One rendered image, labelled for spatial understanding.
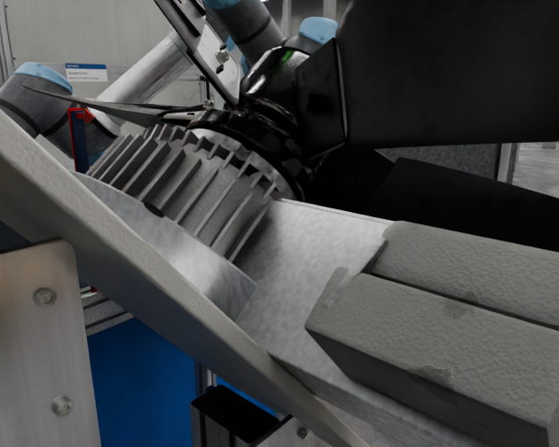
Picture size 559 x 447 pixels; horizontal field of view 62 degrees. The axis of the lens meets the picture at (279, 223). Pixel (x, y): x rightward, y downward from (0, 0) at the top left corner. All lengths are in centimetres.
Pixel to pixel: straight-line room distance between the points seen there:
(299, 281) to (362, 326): 11
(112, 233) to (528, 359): 16
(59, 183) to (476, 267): 17
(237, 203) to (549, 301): 23
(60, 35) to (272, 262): 220
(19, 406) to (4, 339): 4
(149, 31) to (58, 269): 245
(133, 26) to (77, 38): 31
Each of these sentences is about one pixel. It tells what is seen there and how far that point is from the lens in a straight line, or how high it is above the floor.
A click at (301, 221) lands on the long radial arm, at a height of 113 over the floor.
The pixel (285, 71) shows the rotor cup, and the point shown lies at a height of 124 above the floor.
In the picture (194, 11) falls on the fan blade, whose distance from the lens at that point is 48.
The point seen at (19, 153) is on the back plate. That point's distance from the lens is 18.
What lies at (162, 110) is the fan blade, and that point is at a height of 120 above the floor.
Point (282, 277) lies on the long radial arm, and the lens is 32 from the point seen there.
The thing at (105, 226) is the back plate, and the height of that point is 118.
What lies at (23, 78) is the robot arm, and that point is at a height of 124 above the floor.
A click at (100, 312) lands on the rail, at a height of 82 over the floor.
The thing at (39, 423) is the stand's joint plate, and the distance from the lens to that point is 32.
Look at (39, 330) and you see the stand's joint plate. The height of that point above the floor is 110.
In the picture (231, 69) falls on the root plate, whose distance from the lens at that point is 49.
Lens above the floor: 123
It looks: 17 degrees down
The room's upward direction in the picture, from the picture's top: straight up
